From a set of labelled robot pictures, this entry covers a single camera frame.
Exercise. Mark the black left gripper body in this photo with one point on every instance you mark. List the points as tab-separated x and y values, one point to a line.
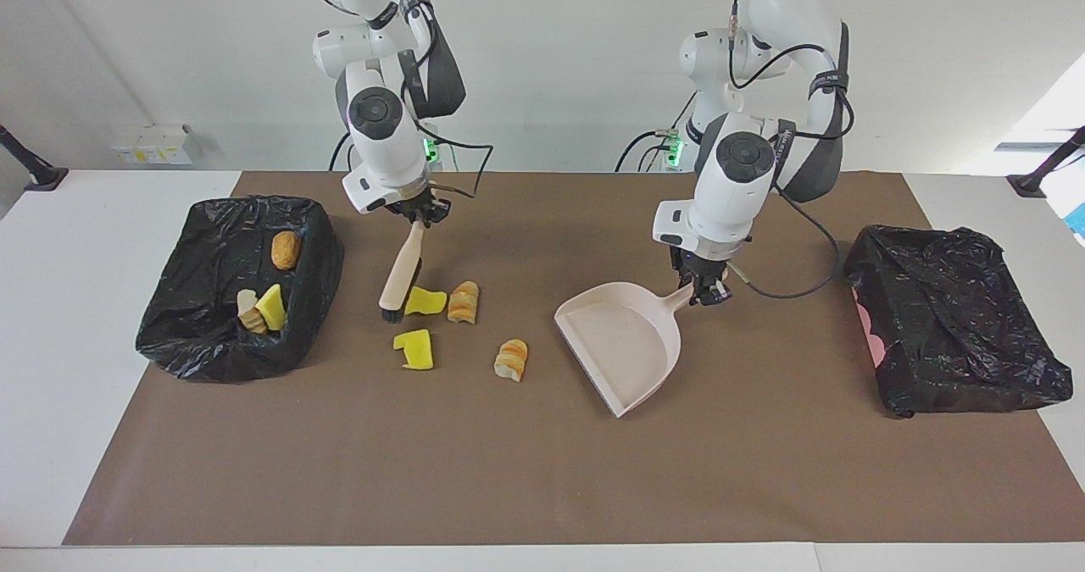
699	263

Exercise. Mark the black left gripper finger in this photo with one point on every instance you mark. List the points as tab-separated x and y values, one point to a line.
720	288
699	291

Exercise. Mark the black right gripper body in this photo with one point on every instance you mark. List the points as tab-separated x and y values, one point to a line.
420	206

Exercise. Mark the beige brush with black bristles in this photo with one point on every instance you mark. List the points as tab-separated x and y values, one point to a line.
403	271

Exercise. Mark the yellow stepped sponge piece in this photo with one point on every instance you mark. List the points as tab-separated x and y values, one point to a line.
424	301

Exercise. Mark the striped croissant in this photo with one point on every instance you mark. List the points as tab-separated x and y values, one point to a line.
511	360
464	302

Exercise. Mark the beige plastic dustpan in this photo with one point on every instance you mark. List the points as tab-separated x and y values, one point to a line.
627	343

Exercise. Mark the brown oval cookie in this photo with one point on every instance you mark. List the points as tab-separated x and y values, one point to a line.
286	250

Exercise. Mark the yellow notched sponge block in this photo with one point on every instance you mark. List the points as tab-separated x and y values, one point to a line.
415	350

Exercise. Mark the yellow sponge wedge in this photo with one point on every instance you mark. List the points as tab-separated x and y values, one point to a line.
273	308

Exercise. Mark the pale bread piece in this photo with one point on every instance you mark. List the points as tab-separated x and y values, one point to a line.
250	313

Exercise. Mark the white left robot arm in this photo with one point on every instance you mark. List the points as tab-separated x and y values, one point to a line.
729	191

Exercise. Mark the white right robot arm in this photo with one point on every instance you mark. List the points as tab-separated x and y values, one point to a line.
386	152

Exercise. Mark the pink bin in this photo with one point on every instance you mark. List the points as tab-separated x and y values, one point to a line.
869	330

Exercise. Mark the right black-lined bin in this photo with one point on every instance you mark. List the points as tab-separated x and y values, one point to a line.
195	250

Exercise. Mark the black-lined bin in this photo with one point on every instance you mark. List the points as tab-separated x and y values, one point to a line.
195	250
958	318

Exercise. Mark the left black-lined bin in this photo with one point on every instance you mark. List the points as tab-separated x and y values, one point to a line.
958	318

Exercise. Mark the brown table mat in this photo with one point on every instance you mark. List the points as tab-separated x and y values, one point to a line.
542	479

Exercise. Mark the black angled support stand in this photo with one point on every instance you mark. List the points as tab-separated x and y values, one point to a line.
34	169
1038	178

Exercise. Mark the blue object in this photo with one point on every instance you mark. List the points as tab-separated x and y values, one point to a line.
1078	220

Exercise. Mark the white wall socket box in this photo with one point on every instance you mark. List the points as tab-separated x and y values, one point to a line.
153	144

